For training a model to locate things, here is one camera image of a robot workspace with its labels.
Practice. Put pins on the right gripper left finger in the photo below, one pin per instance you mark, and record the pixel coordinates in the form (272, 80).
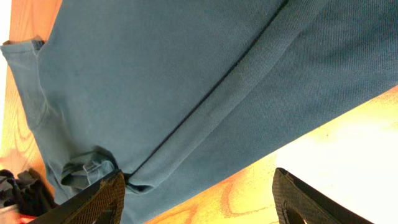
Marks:
(100, 203)

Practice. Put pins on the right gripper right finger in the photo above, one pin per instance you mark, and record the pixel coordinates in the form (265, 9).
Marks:
(298, 202)

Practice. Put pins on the blue polo shirt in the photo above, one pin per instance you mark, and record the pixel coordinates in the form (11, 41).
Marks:
(180, 95)

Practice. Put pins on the folded navy shirt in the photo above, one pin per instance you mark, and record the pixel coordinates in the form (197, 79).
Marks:
(27, 192)

